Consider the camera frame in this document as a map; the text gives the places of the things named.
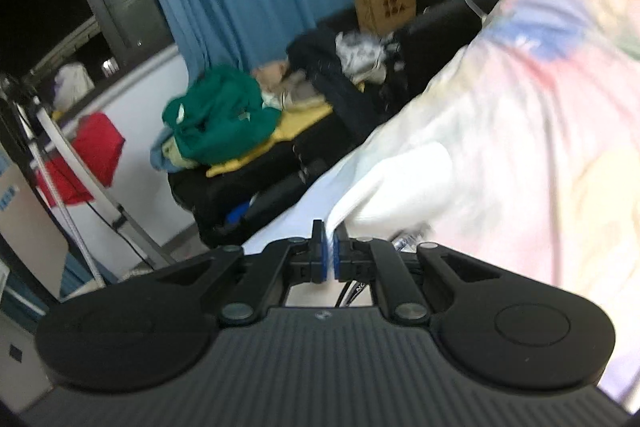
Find white sweatpants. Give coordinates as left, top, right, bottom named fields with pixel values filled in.
left=243, top=126, right=454, bottom=255

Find pastel pink blue bedsheet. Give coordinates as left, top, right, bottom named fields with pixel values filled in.
left=344, top=0, right=640, bottom=403

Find green garment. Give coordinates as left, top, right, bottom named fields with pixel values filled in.
left=162, top=64, right=281, bottom=165

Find metal drying rack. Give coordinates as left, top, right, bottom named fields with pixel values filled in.
left=1, top=72, right=175, bottom=287

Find red garment on rack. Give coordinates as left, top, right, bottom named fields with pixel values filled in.
left=46, top=113, right=126, bottom=206

